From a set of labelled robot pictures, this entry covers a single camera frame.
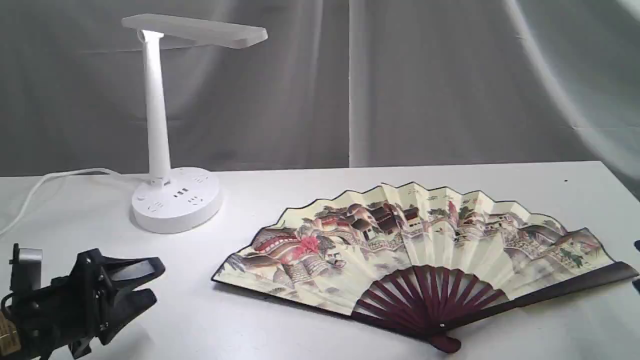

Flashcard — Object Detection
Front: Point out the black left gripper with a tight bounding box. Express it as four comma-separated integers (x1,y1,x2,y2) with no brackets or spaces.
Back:
1,248,166,360

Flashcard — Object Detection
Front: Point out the painted paper folding fan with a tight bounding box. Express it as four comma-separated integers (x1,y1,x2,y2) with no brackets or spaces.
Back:
211,182,639,354

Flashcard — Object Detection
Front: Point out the white desk lamp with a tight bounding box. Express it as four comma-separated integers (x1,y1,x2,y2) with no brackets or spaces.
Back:
121,13,268,234

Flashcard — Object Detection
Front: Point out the grey backdrop curtain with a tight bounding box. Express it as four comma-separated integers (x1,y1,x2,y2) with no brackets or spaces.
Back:
1,0,639,197

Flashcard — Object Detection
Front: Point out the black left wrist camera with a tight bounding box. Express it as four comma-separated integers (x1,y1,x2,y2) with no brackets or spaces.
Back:
9,243,43,295

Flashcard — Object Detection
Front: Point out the white lamp power cord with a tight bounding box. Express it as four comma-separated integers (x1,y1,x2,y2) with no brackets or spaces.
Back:
0,167,146,237

